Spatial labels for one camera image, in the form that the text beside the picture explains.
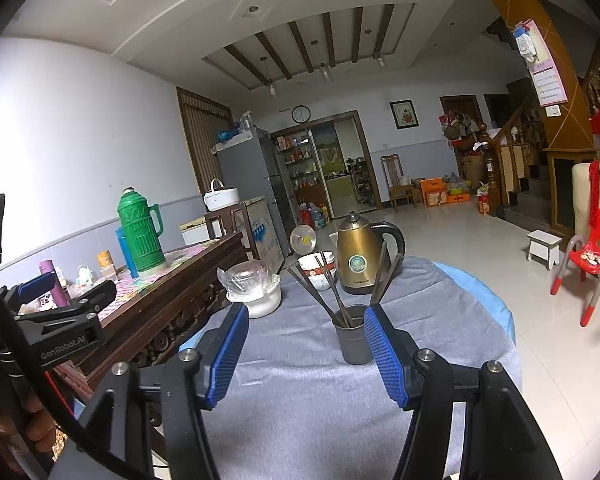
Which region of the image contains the wooden staircase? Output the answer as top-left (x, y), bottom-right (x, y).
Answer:
top-left (480, 45), bottom-right (600, 221)

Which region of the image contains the blue plastic cup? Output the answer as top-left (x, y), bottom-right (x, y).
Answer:
top-left (115, 226), bottom-right (140, 279)

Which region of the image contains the grey tablecloth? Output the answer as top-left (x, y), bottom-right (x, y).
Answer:
top-left (177, 255), bottom-right (523, 480)

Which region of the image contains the blue tablecloth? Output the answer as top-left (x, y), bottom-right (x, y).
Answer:
top-left (437, 261), bottom-right (517, 348)

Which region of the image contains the grey refrigerator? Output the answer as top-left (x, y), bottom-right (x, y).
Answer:
top-left (215, 127), bottom-right (298, 256)

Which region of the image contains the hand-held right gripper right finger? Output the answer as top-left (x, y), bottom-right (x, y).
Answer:
top-left (362, 304), bottom-right (563, 480)

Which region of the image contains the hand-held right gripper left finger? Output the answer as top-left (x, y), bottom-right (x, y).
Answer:
top-left (47, 302), bottom-right (253, 480)

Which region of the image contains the brown window curtain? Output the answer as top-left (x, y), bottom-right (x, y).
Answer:
top-left (176, 87), bottom-right (233, 196)

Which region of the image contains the white box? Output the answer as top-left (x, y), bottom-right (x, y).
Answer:
top-left (180, 216), bottom-right (208, 246)

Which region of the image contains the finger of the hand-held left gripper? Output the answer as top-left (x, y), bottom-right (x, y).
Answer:
top-left (0, 274), bottom-right (56, 306)
top-left (17, 280), bottom-right (117, 322)

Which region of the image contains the white basket with handle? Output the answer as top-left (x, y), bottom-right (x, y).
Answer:
top-left (202, 178), bottom-right (241, 212)

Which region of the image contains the shelf with bottles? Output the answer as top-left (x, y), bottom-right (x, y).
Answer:
top-left (275, 130), bottom-right (326, 211)

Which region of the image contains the framed wall picture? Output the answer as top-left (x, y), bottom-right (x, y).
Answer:
top-left (389, 100), bottom-right (420, 130)

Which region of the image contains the green thermos flask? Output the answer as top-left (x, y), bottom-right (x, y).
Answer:
top-left (117, 187), bottom-right (167, 271)

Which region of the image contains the clear plastic bag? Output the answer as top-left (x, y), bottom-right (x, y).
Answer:
top-left (217, 260), bottom-right (281, 296)

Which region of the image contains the small white stool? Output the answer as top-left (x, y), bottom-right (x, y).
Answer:
top-left (526, 230), bottom-right (563, 271)

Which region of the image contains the orange cardboard box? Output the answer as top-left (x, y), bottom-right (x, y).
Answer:
top-left (421, 177), bottom-right (451, 207)

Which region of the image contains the orange jar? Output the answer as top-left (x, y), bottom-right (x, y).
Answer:
top-left (97, 251), bottom-right (117, 281)

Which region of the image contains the purple bottle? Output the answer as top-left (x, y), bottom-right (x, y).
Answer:
top-left (39, 260), bottom-right (71, 307)

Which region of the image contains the grey metal chopstick holder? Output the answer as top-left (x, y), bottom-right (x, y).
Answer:
top-left (333, 304), bottom-right (376, 365)

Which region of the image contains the carved wooden sideboard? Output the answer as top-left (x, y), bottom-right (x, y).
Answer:
top-left (50, 232), bottom-right (251, 401)

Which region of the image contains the white pot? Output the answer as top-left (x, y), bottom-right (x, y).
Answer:
top-left (226, 280), bottom-right (282, 319)

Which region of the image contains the gold electric kettle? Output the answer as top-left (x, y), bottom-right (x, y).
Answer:
top-left (336, 211), bottom-right (406, 296)

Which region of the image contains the person's left hand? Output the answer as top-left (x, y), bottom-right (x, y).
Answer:
top-left (0, 395), bottom-right (58, 478)

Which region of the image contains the bundle of dark chopsticks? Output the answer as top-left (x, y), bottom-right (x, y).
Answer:
top-left (286, 240), bottom-right (405, 328)

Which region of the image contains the white bowl red pattern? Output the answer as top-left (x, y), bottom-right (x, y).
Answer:
top-left (300, 264), bottom-right (337, 280)

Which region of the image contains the small round white fan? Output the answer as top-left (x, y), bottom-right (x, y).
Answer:
top-left (290, 225), bottom-right (317, 257)

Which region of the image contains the dark wooden chair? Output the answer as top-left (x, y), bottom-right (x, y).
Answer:
top-left (205, 202), bottom-right (246, 261)

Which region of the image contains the pink wall calendar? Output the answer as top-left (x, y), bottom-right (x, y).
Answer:
top-left (512, 19), bottom-right (568, 107)

